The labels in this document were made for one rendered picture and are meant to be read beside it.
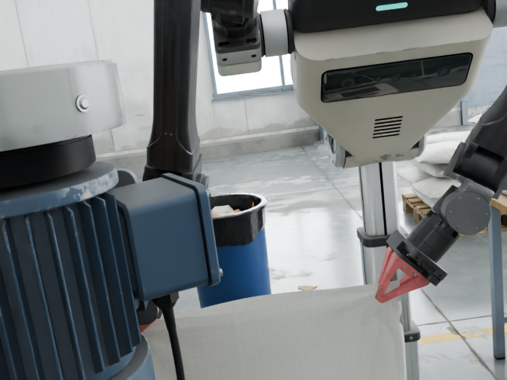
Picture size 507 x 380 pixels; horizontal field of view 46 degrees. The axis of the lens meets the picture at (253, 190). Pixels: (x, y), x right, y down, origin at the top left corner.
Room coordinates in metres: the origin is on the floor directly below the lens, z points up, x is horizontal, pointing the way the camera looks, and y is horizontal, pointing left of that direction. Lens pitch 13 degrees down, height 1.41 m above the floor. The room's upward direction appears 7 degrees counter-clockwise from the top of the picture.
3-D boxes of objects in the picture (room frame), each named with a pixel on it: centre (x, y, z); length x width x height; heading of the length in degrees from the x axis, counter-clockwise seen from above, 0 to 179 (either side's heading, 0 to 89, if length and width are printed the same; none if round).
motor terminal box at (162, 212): (0.52, 0.09, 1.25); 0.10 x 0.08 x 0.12; 26
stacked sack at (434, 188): (4.09, -1.50, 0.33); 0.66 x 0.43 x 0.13; 91
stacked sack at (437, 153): (4.13, -1.49, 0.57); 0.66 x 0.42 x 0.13; 83
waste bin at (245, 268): (3.10, 0.18, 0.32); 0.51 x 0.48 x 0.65; 1
